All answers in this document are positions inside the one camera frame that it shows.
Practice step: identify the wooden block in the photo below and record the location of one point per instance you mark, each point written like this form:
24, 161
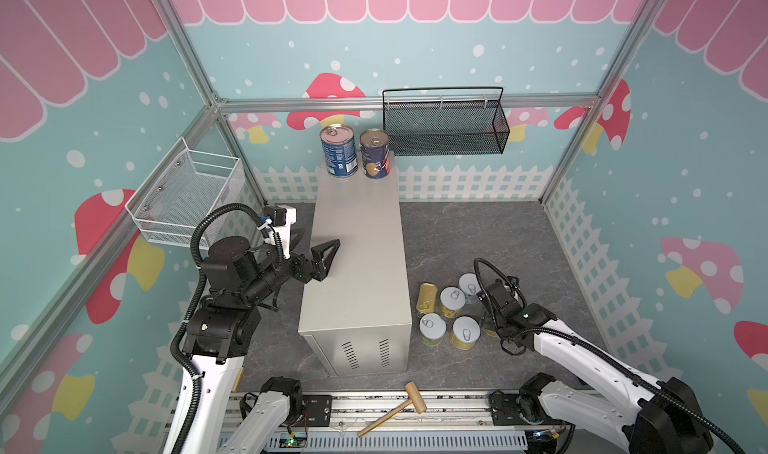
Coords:
237, 380

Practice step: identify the dark blue chopped tomato can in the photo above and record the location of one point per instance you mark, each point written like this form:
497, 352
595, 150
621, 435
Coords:
374, 149

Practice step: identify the wooden mallet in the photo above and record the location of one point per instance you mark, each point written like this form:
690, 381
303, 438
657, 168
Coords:
414, 400

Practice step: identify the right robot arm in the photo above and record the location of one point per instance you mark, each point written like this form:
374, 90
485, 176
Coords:
635, 411

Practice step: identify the grey metal cabinet counter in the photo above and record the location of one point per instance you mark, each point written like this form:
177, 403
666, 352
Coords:
358, 320

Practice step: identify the fruit can white lid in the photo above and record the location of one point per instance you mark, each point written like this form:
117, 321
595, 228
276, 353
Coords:
469, 285
465, 332
432, 328
451, 302

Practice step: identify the blue soup can pink lid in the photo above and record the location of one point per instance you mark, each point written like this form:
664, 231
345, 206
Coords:
338, 143

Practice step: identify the green circuit board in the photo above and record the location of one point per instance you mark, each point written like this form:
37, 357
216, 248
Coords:
292, 441

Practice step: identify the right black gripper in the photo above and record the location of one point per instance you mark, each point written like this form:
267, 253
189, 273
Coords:
493, 298

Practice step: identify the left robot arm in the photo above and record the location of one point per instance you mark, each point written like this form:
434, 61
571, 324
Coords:
224, 312

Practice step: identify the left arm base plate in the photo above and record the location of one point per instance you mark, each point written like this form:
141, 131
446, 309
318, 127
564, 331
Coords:
309, 411

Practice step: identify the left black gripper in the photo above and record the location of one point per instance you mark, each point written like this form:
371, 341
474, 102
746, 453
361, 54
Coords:
319, 268

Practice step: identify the gold can lying down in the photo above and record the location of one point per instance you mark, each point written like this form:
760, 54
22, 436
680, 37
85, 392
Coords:
426, 300

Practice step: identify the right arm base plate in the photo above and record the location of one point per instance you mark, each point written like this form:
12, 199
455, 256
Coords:
514, 409

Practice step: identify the black mesh wall basket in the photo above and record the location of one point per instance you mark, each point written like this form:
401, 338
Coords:
445, 121

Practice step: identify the white wire wall basket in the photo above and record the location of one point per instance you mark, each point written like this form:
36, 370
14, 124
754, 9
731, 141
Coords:
182, 190

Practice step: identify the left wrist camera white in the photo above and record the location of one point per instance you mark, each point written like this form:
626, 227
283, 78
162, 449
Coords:
277, 221

